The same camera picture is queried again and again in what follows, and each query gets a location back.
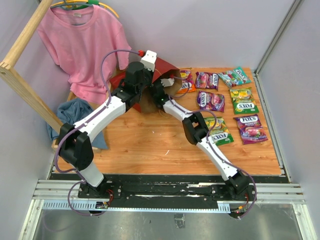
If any red paper bag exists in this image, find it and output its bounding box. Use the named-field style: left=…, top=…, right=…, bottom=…
left=109, top=58, right=182, bottom=114

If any orange candy packet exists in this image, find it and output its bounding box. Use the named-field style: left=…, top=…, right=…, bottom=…
left=177, top=69, right=196, bottom=94

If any purple candy packet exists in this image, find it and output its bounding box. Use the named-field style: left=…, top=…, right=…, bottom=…
left=233, top=114, right=268, bottom=145
left=195, top=71, right=220, bottom=90
left=196, top=91, right=225, bottom=113

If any teal candy packet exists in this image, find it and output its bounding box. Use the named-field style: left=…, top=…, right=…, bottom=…
left=218, top=66, right=252, bottom=89

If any green candy packet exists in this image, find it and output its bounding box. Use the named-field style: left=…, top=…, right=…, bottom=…
left=204, top=116, right=234, bottom=146
left=229, top=87, right=259, bottom=115

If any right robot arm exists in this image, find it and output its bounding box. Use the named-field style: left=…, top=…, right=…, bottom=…
left=148, top=80, right=250, bottom=200

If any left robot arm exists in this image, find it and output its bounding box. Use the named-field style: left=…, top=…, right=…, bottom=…
left=57, top=60, right=155, bottom=198

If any blue cloth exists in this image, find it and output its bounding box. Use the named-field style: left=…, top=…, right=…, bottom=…
left=56, top=98, right=108, bottom=150

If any pink t-shirt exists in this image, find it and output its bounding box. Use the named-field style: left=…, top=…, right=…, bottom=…
left=37, top=5, right=131, bottom=104

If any yellow green hanger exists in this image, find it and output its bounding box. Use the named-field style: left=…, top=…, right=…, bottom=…
left=50, top=0, right=119, bottom=18

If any wooden clothes rack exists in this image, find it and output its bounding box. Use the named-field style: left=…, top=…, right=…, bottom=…
left=0, top=0, right=70, bottom=155

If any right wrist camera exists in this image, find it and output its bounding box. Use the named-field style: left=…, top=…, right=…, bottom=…
left=160, top=77, right=175, bottom=88

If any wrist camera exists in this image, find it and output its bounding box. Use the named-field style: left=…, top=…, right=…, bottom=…
left=140, top=50, right=157, bottom=72
left=160, top=77, right=175, bottom=88

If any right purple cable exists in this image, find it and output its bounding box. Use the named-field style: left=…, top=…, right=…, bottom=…
left=168, top=72, right=258, bottom=221

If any purple cable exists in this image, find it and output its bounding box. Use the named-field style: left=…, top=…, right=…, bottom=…
left=53, top=49, right=145, bottom=216
left=168, top=72, right=258, bottom=221

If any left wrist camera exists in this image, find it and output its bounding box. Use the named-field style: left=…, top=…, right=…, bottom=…
left=140, top=50, right=157, bottom=72

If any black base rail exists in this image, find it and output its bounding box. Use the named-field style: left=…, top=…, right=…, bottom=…
left=33, top=173, right=306, bottom=214

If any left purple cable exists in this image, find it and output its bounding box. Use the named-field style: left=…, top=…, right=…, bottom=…
left=53, top=49, right=145, bottom=216

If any aluminium frame post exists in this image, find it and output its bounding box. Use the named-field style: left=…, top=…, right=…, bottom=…
left=254, top=0, right=304, bottom=75

